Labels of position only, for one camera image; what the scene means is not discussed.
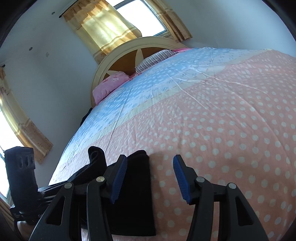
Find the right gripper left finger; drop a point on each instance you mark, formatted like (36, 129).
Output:
(60, 220)

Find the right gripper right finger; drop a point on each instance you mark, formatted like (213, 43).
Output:
(237, 219)

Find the black pants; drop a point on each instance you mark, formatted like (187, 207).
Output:
(130, 211)

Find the left window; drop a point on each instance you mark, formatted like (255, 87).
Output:
(7, 141)

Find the window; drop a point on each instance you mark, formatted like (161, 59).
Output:
(7, 141)
(142, 16)

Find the yellow left curtain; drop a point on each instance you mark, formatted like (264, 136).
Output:
(22, 126)

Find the yellow curtain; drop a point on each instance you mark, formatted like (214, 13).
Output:
(22, 126)
(170, 19)
(100, 27)

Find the polka dot bed sheet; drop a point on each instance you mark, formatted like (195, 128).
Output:
(229, 113)

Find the pink pillow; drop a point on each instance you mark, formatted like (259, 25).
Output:
(108, 85)

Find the cream arched wooden headboard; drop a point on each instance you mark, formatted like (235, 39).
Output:
(127, 56)

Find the striped pillow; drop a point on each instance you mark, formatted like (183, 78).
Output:
(154, 59)

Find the yellow centre curtain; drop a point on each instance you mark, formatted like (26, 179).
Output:
(100, 27)

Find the yellow right curtain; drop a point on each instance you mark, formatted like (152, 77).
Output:
(170, 19)

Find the centre window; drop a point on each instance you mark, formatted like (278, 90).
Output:
(142, 16)

